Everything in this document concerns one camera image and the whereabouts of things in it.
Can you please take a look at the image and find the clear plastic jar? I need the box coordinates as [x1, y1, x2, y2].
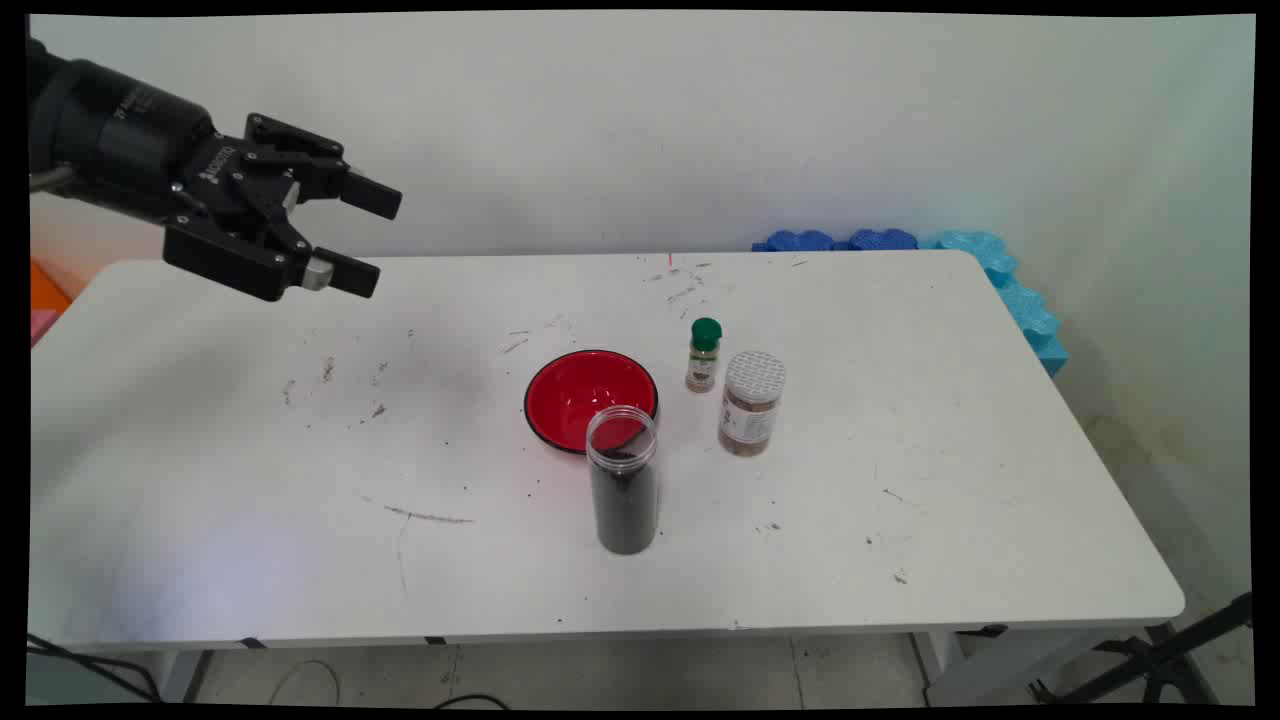
[585, 405, 659, 556]

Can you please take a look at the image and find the red bowl with black rim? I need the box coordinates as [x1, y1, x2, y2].
[524, 349, 660, 456]

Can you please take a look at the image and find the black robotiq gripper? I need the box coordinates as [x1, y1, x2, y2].
[28, 38, 403, 304]

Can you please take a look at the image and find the white lid spice jar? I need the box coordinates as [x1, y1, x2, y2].
[717, 350, 787, 457]

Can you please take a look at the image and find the cyan foam mat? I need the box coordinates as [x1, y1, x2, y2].
[918, 230, 1069, 379]

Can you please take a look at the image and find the black tripod stand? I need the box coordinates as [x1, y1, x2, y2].
[1030, 592, 1253, 706]

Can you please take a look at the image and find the white table leg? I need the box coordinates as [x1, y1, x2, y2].
[160, 650, 211, 703]

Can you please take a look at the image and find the grey floor cable loop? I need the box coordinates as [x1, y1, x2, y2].
[268, 660, 341, 706]

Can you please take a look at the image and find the white table leg frame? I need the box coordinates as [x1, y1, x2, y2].
[912, 628, 1151, 707]

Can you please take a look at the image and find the green cap spice bottle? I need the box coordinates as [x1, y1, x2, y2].
[685, 318, 724, 394]

